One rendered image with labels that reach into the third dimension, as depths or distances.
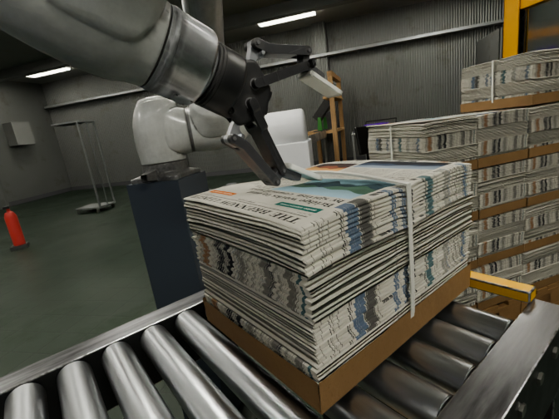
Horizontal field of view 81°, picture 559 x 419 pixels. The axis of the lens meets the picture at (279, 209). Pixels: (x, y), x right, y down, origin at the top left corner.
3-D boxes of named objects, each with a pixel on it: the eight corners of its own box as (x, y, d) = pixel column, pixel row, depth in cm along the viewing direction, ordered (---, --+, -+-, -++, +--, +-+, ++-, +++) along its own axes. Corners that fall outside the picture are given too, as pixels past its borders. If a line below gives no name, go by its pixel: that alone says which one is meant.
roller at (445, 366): (272, 288, 79) (269, 268, 78) (489, 396, 43) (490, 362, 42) (254, 296, 76) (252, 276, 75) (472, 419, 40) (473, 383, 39)
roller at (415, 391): (225, 294, 71) (236, 308, 74) (442, 433, 35) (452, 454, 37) (241, 278, 73) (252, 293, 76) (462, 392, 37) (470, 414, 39)
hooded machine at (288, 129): (315, 213, 419) (304, 106, 387) (269, 216, 433) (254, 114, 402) (320, 200, 482) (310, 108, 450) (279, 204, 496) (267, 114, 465)
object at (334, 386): (275, 285, 68) (272, 266, 67) (403, 346, 45) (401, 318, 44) (205, 319, 59) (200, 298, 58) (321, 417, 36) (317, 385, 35)
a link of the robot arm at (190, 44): (131, 94, 38) (180, 115, 42) (157, 78, 31) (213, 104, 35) (151, 20, 38) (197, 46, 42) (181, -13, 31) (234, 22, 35)
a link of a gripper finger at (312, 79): (296, 78, 49) (298, 73, 49) (328, 98, 53) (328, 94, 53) (310, 74, 46) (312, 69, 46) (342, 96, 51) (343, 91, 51)
